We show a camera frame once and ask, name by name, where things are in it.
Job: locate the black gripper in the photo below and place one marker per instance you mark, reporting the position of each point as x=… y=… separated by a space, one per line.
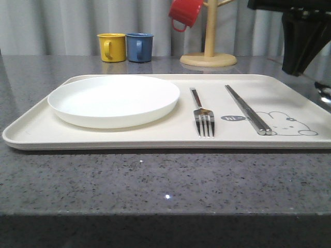
x=306 y=27

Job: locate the silver spoon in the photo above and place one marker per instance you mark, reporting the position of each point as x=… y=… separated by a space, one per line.
x=324 y=92

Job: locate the silver fork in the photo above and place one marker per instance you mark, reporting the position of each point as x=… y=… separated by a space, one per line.
x=204 y=118

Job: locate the white round plate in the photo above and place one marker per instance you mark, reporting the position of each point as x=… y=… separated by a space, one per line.
x=114 y=101

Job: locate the wooden mug tree stand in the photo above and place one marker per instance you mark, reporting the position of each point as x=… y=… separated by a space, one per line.
x=210 y=58

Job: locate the red mug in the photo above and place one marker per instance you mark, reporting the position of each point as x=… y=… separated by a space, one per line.
x=185 y=12

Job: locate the cream rabbit serving tray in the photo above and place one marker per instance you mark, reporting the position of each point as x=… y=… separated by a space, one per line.
x=251 y=111

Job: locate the blue mug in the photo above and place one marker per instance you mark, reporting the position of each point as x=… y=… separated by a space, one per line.
x=139 y=47

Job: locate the yellow mug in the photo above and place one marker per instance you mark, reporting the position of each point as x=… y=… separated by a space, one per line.
x=112 y=47

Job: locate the grey curtain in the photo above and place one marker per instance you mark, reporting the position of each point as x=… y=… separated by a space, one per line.
x=71 y=28

